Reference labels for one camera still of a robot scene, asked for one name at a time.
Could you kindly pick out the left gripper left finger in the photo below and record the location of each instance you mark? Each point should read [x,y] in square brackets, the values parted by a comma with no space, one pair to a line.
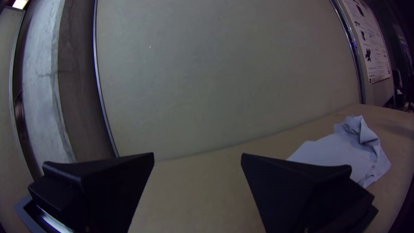
[93,191]

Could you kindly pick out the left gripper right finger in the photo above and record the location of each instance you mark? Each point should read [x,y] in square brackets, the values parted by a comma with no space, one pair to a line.
[300,194]

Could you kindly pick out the grey t-shirt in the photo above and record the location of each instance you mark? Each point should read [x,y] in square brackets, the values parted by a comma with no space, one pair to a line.
[339,149]

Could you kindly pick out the white printed poster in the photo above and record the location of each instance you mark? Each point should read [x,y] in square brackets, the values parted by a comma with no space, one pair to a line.
[372,48]

